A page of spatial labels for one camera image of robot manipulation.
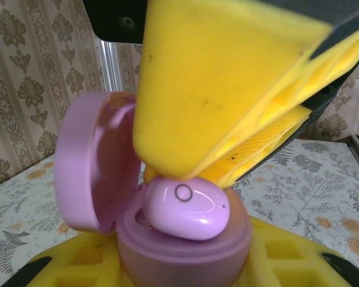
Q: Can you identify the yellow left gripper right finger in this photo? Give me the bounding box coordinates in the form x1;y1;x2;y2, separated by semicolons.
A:
239;215;359;287

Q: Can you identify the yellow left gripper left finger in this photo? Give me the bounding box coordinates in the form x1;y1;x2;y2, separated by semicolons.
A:
0;230;132;287

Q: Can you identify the pink earbud charging case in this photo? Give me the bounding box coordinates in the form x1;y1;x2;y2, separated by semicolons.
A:
52;90;254;287

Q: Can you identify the pink earbud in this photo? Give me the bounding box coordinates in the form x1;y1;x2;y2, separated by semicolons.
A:
141;174;232;242

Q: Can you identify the aluminium corner post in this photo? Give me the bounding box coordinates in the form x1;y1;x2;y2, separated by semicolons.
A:
97;38;122;94

